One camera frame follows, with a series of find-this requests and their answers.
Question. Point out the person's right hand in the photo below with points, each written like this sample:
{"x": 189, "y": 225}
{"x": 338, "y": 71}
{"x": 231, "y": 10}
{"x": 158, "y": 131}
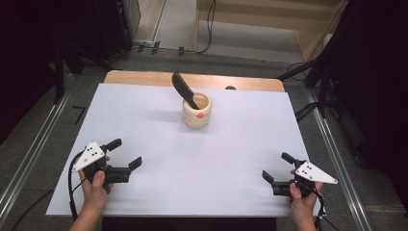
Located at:
{"x": 303, "y": 207}

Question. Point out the small dark round knob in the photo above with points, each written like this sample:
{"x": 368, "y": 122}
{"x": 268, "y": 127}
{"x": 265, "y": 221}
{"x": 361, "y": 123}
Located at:
{"x": 230, "y": 87}

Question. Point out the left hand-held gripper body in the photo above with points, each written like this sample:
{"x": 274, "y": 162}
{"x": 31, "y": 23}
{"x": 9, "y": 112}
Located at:
{"x": 91, "y": 157}

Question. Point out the metal floor rail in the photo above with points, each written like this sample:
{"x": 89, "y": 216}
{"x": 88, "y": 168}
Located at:
{"x": 336, "y": 160}
{"x": 32, "y": 154}

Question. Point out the person's left hand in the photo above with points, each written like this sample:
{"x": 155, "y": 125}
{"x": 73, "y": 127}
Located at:
{"x": 94, "y": 199}

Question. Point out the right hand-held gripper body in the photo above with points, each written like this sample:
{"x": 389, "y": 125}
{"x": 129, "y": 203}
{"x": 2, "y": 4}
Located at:
{"x": 311, "y": 173}

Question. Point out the cream ribbed cup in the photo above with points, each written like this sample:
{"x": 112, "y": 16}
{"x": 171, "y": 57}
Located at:
{"x": 196, "y": 120}

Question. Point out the light wooden shelf unit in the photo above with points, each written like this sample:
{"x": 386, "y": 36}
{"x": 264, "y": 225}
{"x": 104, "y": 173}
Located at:
{"x": 256, "y": 16}

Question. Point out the wooden table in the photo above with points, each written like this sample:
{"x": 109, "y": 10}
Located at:
{"x": 138, "y": 78}

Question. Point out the white board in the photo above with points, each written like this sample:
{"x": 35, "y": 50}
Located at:
{"x": 192, "y": 160}

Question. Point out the dark cabinet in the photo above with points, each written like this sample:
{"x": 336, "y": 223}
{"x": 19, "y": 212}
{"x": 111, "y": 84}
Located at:
{"x": 118, "y": 25}

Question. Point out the black comb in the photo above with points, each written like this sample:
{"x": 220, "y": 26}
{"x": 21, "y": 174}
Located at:
{"x": 183, "y": 86}

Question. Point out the black stand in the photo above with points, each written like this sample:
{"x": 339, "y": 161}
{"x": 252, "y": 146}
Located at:
{"x": 324, "y": 83}
{"x": 59, "y": 73}

